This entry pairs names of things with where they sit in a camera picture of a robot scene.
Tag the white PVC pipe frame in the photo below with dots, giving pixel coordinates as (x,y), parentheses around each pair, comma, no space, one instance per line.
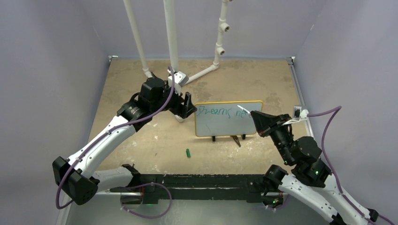
(169,9)

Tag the green marker cap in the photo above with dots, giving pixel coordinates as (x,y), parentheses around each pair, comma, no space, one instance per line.
(188,153)

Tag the yellow framed whiteboard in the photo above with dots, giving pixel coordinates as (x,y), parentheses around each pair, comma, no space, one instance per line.
(225,118)

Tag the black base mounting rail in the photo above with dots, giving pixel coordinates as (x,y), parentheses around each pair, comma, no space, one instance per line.
(245,187)

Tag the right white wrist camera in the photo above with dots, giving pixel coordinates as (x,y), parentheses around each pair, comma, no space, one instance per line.
(300,114)

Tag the aluminium extrusion frame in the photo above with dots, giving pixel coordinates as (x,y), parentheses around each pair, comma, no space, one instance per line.
(111,208)

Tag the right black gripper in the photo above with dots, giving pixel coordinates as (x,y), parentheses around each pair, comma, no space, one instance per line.
(265,123)

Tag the white green marker pen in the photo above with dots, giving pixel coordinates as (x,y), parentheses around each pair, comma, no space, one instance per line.
(245,110)

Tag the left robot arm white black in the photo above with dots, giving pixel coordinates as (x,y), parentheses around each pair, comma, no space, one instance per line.
(76,175)

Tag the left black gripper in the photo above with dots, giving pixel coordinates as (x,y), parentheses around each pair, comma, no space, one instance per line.
(183,110)

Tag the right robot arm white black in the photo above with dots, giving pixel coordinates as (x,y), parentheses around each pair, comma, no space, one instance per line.
(311,181)

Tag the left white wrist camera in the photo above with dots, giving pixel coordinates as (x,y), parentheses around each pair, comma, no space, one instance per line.
(179,79)

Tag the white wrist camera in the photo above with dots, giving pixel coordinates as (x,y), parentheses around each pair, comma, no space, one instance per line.
(179,79)
(300,114)

